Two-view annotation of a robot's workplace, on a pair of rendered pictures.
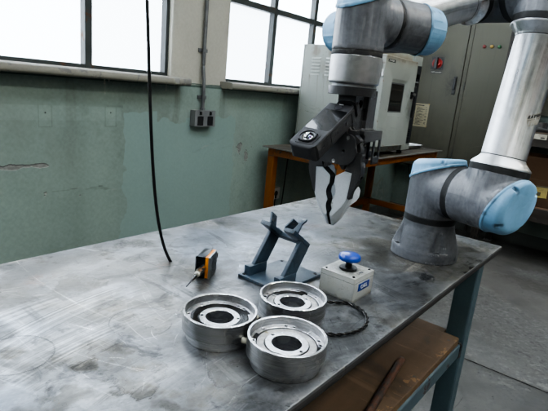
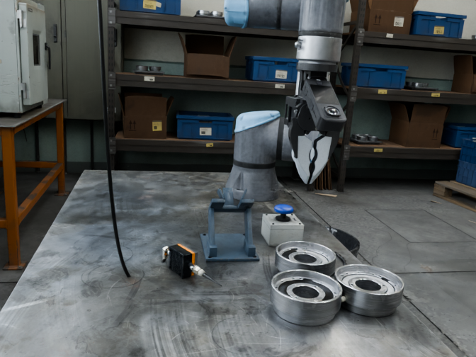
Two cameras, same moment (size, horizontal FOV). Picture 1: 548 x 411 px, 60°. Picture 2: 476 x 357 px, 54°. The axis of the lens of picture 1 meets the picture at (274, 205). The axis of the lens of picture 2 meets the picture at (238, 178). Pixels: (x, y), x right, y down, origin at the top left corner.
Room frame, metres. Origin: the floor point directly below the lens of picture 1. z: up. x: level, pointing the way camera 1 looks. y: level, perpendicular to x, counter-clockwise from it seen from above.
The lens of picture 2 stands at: (0.28, 0.61, 1.15)
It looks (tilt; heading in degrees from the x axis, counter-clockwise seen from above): 14 degrees down; 311
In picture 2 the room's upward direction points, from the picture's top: 4 degrees clockwise
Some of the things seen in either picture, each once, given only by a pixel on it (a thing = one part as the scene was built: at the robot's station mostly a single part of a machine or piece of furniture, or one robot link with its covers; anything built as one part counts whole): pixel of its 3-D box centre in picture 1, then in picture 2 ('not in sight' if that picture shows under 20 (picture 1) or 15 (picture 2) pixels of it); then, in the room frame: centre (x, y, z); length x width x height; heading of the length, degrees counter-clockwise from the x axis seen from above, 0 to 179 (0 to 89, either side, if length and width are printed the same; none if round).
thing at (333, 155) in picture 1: (349, 127); (312, 98); (0.74, -0.10, 1.10); 0.09 x 0.08 x 0.12; 143
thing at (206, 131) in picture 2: not in sight; (203, 125); (3.40, -2.45, 0.56); 0.52 x 0.38 x 0.22; 49
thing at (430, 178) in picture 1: (438, 186); (258, 135); (1.06, -0.37, 0.97); 0.13 x 0.12 x 0.14; 34
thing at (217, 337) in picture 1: (219, 322); (304, 297); (0.61, 0.06, 0.82); 0.10 x 0.10 x 0.04
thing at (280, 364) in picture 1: (285, 348); (367, 290); (0.55, -0.03, 0.82); 0.10 x 0.10 x 0.04
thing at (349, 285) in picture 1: (348, 278); (281, 227); (0.81, -0.15, 0.82); 0.08 x 0.07 x 0.05; 142
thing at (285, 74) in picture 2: not in sight; (275, 69); (3.00, -2.96, 1.11); 0.52 x 0.38 x 0.22; 52
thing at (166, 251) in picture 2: (201, 267); (188, 265); (0.80, 0.12, 0.82); 0.17 x 0.02 x 0.04; 172
